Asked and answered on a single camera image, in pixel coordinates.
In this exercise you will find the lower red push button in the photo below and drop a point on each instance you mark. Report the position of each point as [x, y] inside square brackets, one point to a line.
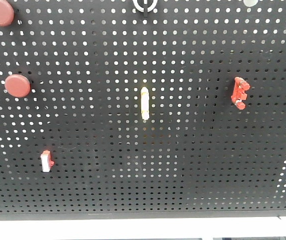
[17, 85]

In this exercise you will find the black perforated pegboard panel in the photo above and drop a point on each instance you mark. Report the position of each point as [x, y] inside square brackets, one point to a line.
[198, 155]

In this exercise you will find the white height-adjustable desk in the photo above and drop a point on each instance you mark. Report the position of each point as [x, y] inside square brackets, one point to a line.
[148, 228]

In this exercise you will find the yellow white toggle switch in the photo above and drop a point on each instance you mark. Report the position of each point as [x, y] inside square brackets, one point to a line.
[145, 103]

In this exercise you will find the red lever switch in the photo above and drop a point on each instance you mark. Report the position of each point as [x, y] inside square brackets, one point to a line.
[239, 92]

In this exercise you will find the white red rocker switch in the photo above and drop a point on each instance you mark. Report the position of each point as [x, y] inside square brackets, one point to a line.
[46, 160]

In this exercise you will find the white ring knob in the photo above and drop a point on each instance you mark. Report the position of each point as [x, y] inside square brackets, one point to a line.
[145, 6]

